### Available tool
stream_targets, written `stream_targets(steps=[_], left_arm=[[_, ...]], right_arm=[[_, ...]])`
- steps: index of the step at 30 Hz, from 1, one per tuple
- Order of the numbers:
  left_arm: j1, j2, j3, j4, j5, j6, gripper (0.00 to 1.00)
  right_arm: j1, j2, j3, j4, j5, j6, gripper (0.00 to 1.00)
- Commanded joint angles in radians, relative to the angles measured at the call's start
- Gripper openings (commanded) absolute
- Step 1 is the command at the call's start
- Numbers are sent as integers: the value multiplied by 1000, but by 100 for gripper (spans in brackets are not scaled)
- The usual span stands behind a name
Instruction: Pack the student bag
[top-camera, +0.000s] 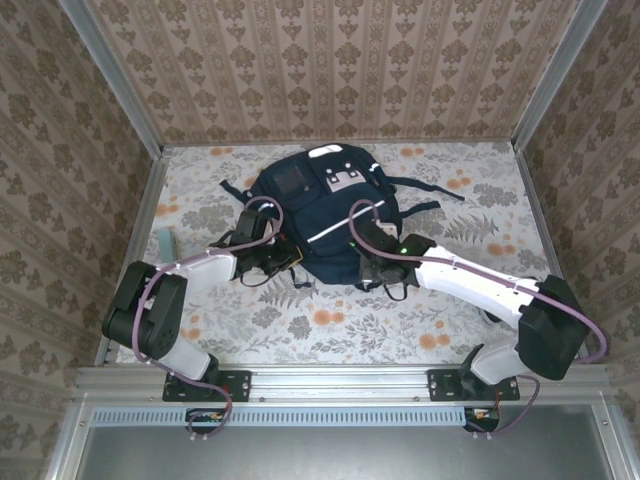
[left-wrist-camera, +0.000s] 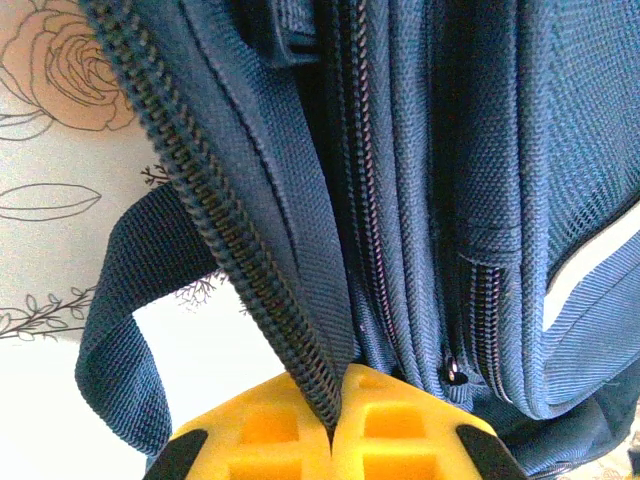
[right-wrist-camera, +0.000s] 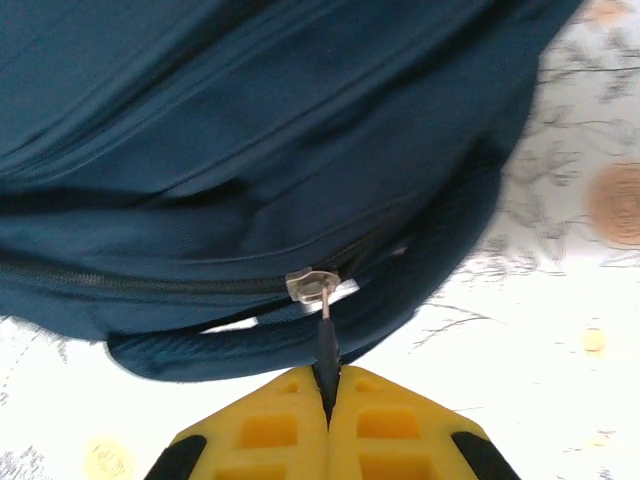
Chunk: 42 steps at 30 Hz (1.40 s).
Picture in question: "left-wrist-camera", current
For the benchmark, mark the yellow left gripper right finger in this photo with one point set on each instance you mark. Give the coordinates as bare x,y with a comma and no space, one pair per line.
395,430

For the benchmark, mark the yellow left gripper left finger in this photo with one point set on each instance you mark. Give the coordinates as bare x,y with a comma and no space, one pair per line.
270,440

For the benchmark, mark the navy blue backpack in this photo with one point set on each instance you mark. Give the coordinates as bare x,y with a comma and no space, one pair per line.
450,200

